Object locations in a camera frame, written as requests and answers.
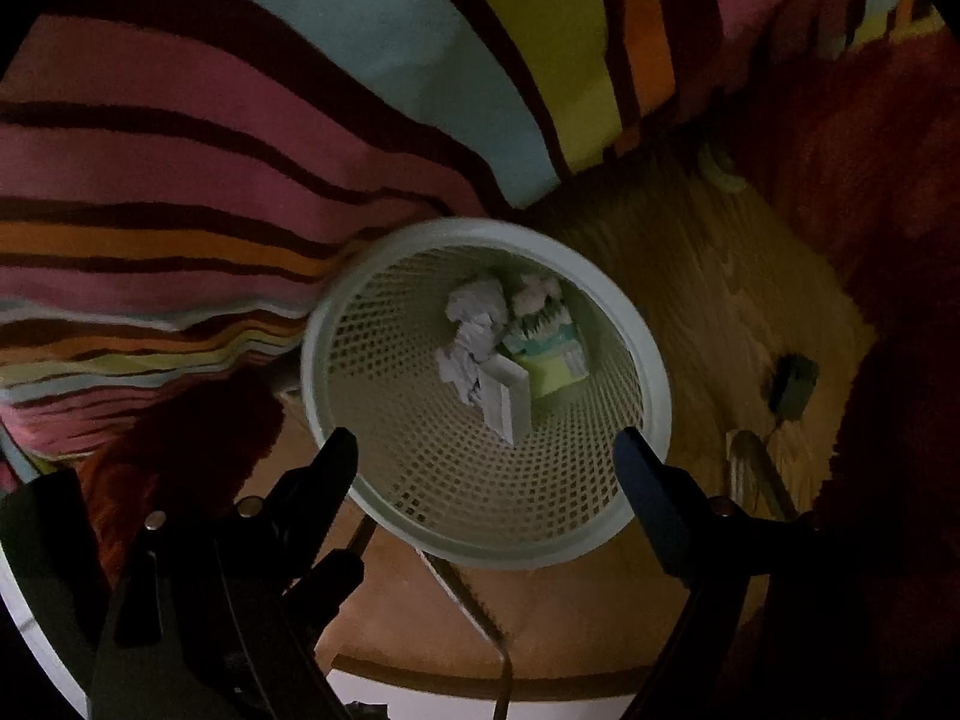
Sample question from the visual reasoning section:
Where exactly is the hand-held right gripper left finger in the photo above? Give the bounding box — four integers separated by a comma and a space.
90, 427, 359, 720

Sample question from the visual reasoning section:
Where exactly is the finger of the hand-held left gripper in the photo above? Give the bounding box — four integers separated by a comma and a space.
285, 556, 367, 661

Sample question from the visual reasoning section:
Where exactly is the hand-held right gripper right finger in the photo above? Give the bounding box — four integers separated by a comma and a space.
613, 426, 848, 720

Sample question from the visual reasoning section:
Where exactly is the white mesh wastebasket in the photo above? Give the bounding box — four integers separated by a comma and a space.
300, 217, 672, 569

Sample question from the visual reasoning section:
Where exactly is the green cardboard box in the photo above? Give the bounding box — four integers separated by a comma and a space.
521, 356, 593, 400

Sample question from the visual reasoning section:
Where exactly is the white box with blue print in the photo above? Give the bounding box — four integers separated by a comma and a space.
480, 356, 535, 443

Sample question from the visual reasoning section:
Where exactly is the small teal and white box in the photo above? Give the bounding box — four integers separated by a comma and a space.
501, 319, 578, 357

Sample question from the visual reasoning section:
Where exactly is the pink and white paper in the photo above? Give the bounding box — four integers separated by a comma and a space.
510, 274, 567, 331

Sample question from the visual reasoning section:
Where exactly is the black power adapter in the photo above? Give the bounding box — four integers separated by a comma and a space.
765, 354, 820, 421

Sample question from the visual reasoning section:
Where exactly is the striped bed sheet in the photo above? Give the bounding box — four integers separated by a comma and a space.
0, 0, 938, 466

